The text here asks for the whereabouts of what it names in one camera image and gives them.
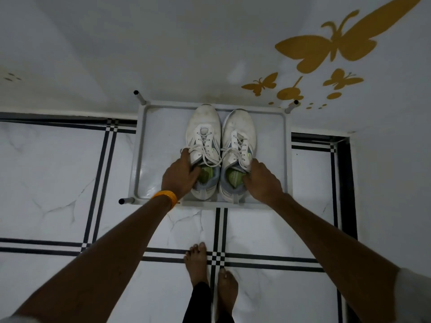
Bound black trousers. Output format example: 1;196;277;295
183;281;236;323

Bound person's right hand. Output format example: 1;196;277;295
242;158;284;207

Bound person's right forearm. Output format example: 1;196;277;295
269;194;401;322

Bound white shoelace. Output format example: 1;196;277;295
220;131;253;172
187;126;223;168

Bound orange wristband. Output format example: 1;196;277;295
150;190;178;210

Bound person's left forearm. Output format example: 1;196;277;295
13;198;172;319

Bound person's left foot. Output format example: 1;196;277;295
184;242;210;288

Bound person's left hand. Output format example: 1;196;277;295
161;148;202;204

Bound person's right foot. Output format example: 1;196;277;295
217;268;239;315

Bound grey two-tier shoe rack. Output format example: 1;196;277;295
118;90;300;210

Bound person's foot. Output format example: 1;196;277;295
184;242;210;288
217;268;239;315

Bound white sneaker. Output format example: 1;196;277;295
185;104;223;201
219;109;257;203

